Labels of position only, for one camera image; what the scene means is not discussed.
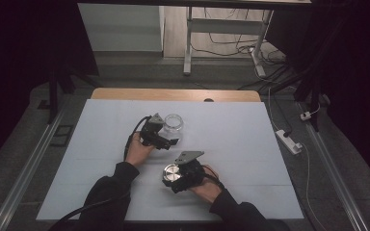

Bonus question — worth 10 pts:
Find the white cable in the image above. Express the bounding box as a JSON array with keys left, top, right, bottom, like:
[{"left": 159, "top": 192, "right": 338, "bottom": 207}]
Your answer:
[{"left": 267, "top": 86, "right": 330, "bottom": 231}]

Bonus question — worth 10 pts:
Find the white power strip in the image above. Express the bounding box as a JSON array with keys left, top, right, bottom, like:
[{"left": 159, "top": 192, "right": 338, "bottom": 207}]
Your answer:
[{"left": 275, "top": 129, "right": 304, "bottom": 156}]

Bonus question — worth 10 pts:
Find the tangle of black floor cables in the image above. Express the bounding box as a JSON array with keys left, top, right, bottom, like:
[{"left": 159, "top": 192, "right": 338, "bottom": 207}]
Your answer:
[{"left": 191, "top": 8, "right": 292, "bottom": 91}]

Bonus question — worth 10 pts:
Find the person's left hand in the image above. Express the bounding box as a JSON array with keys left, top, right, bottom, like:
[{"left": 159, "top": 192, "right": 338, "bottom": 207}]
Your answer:
[{"left": 124, "top": 132, "right": 157, "bottom": 168}]

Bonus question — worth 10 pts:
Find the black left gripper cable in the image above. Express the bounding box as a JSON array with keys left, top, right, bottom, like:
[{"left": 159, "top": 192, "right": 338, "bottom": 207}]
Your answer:
[{"left": 46, "top": 115, "right": 152, "bottom": 231}]

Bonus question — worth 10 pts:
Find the black curtain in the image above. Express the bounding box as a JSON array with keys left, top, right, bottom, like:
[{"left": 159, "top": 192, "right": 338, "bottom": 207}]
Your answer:
[
  {"left": 0, "top": 0, "right": 100, "bottom": 174},
  {"left": 266, "top": 0, "right": 370, "bottom": 193}
]

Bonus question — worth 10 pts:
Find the black rectangular floor frame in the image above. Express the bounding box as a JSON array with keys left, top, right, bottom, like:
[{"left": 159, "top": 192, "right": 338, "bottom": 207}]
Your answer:
[{"left": 49, "top": 124, "right": 75, "bottom": 148}]

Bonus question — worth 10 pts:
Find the clear glass jar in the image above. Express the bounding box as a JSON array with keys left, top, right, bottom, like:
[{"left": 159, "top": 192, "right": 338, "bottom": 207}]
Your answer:
[{"left": 163, "top": 114, "right": 185, "bottom": 135}]

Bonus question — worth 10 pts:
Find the aluminium floor rail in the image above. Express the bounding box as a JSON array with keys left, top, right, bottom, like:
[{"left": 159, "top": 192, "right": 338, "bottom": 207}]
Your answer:
[
  {"left": 0, "top": 105, "right": 66, "bottom": 231},
  {"left": 297, "top": 102, "right": 370, "bottom": 231}
]

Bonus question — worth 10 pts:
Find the silver metal jar lid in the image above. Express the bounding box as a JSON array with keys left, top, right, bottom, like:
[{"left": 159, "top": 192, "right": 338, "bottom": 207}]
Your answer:
[{"left": 162, "top": 164, "right": 183, "bottom": 183}]

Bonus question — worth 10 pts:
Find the grey partition panel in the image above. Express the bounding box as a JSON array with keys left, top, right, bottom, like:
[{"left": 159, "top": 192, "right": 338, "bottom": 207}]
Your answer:
[{"left": 77, "top": 3, "right": 166, "bottom": 53}]

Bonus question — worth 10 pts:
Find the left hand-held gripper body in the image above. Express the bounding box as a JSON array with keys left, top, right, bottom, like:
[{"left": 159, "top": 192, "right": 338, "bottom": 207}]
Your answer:
[{"left": 139, "top": 113, "right": 172, "bottom": 151}]

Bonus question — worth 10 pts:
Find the white table mat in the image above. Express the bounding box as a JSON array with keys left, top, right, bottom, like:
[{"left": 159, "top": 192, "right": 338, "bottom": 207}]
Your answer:
[{"left": 36, "top": 98, "right": 304, "bottom": 222}]

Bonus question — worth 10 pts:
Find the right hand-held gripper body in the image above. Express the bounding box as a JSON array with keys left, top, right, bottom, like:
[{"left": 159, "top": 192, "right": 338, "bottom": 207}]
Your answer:
[{"left": 172, "top": 150, "right": 206, "bottom": 194}]

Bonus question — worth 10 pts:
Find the white desk frame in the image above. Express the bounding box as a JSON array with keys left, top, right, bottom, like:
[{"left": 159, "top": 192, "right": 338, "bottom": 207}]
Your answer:
[{"left": 182, "top": 6, "right": 275, "bottom": 78}]

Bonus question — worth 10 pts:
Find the person's right hand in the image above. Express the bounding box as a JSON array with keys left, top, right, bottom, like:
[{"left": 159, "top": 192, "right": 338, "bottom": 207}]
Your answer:
[{"left": 187, "top": 165, "right": 224, "bottom": 205}]

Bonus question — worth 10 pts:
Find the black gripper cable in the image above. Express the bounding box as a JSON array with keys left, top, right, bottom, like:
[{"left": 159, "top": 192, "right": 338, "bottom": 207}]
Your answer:
[
  {"left": 201, "top": 165, "right": 225, "bottom": 191},
  {"left": 46, "top": 115, "right": 152, "bottom": 231}
]

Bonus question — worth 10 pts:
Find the black metal stand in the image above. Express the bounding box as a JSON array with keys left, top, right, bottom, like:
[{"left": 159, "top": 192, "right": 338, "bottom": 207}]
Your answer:
[
  {"left": 46, "top": 65, "right": 100, "bottom": 125},
  {"left": 293, "top": 73, "right": 323, "bottom": 133}
]

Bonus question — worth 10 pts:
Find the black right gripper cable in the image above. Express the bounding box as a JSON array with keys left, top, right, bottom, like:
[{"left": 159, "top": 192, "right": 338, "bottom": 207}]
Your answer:
[{"left": 201, "top": 165, "right": 225, "bottom": 191}]

